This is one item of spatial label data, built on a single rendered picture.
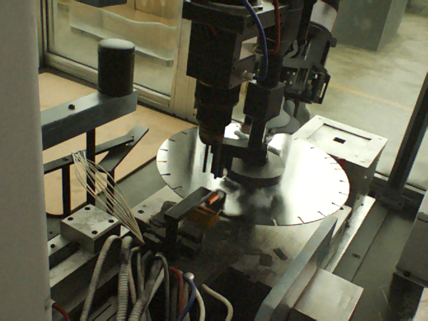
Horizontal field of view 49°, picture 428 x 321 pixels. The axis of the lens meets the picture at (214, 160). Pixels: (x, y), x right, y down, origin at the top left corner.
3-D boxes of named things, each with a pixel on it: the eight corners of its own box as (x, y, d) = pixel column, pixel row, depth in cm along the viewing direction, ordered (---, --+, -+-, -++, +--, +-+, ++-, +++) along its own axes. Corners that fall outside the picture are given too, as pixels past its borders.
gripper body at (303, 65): (300, 94, 76) (324, 23, 76) (258, 87, 82) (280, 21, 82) (321, 109, 82) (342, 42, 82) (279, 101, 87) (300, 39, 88)
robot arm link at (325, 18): (287, -3, 82) (307, 18, 88) (279, 22, 82) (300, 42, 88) (325, -2, 77) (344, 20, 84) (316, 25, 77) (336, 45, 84)
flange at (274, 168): (218, 177, 77) (220, 164, 76) (223, 146, 87) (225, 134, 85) (286, 187, 77) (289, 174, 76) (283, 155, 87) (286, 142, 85)
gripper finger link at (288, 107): (285, 151, 80) (302, 100, 80) (257, 144, 84) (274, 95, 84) (293, 156, 82) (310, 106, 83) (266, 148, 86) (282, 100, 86)
